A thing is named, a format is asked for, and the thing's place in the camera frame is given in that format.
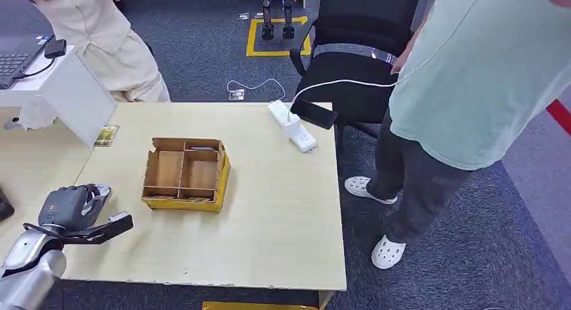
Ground black smartphone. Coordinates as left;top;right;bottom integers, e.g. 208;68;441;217
290;99;339;130

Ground black adapter cable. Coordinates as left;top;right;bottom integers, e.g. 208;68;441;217
13;57;57;80

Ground black power adapter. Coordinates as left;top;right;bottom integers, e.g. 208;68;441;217
43;39;68;60

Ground black device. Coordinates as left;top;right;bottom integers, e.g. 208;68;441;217
0;188;15;222

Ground standing person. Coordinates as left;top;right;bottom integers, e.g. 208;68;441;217
344;0;571;270

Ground white floor cable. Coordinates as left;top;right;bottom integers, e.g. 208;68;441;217
226;77;286;102

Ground red floor tape strip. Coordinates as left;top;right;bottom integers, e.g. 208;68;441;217
545;99;571;137

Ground white perforated shoe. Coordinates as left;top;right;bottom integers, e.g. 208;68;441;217
371;235;407;270
344;176;398;206

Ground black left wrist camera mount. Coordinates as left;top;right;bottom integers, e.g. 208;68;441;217
22;211;134;245

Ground flat grey card reader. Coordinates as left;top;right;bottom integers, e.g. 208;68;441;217
87;184;113;220

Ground yellow green picture card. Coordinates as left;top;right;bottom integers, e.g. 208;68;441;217
94;125;121;148

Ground standing person's hand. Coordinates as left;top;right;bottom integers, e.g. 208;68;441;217
390;52;409;75

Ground white side desk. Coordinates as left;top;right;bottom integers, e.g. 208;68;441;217
0;44;118;148

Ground dark laptop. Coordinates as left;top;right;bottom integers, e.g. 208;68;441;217
0;34;55;90

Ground white power strip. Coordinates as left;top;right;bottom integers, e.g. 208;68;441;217
267;100;318;154

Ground white charging cable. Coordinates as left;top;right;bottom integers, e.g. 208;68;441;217
288;0;487;121

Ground black robot legs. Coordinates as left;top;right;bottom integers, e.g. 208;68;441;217
261;0;297;41

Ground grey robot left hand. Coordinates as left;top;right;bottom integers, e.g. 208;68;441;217
38;184;112;232

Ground bending person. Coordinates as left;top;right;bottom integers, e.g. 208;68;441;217
0;0;171;131

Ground black office chair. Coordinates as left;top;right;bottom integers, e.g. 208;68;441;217
290;0;424;140

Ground yellow table base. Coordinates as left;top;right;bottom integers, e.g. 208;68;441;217
201;301;320;310

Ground wooden compartment card box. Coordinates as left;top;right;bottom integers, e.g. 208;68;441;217
141;137;232;214

